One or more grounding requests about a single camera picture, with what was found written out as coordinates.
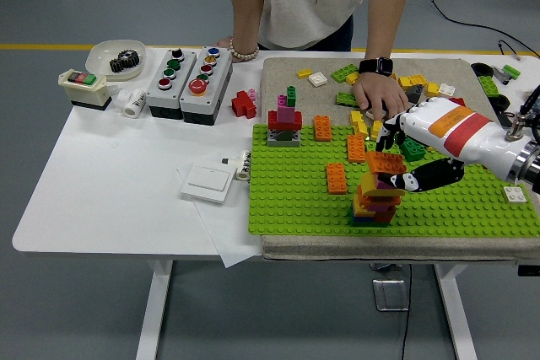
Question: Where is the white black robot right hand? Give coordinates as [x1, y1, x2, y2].
[375, 96, 529, 193]

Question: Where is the person's left hand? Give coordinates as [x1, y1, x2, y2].
[352, 71, 410, 119]

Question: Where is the orange two-by-four brick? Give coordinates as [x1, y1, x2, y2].
[326, 163, 348, 196]
[313, 115, 333, 142]
[346, 134, 367, 164]
[364, 149, 408, 175]

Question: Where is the brick tower with yellow arch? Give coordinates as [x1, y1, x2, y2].
[349, 172, 406, 228]

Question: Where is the dark grey slope brick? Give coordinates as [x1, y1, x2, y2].
[404, 84, 425, 104]

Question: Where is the dark green two-by-four brick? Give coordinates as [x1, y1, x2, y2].
[398, 136, 428, 163]

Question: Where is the red brick cluster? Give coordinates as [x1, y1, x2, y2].
[230, 90, 258, 120]

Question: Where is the brick tower with grey base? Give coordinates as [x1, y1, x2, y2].
[267, 85, 303, 148]

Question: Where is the green studded baseplate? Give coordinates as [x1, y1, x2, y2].
[247, 123, 540, 238]

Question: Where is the black smartwatch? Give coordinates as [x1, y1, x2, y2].
[358, 56, 394, 78]

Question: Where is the grey emergency-stop control box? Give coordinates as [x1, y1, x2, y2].
[179, 46, 234, 126]

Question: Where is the small grey device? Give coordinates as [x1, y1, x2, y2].
[491, 65, 511, 85]

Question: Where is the grey-brown mat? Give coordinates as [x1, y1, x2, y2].
[257, 56, 540, 263]

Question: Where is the grey four-button control box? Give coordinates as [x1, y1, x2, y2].
[146, 47, 197, 120]

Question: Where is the black metal gear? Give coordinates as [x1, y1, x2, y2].
[116, 49, 143, 67]
[109, 57, 137, 74]

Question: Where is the white pipe tee fitting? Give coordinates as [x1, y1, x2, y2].
[112, 88, 148, 118]

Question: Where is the white plastic bowl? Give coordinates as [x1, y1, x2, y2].
[85, 39, 147, 82]

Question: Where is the white printed cylinder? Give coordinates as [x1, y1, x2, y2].
[235, 149, 251, 182]

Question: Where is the silver floor socket box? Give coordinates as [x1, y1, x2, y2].
[372, 278, 410, 313]

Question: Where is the white table leg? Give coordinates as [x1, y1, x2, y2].
[135, 259, 175, 360]
[434, 264, 480, 360]

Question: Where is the white bead bracelet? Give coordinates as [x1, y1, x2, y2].
[229, 37, 261, 62]

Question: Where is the long black floor cable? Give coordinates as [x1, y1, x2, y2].
[418, 0, 540, 59]

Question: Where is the white wall switch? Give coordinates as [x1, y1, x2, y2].
[181, 164, 236, 205]

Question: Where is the cream red-green switch box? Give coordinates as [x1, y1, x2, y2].
[57, 68, 113, 111]

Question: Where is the black hanging cable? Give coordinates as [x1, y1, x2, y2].
[399, 264, 414, 360]

